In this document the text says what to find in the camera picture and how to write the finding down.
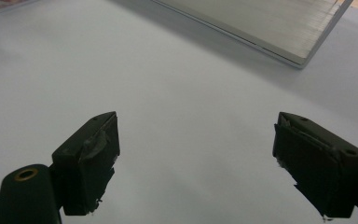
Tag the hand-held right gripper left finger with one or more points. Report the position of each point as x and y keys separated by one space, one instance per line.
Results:
x=87 y=161

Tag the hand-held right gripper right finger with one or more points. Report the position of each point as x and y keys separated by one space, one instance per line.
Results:
x=320 y=168

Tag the silver metal plate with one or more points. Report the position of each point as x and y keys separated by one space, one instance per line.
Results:
x=261 y=26

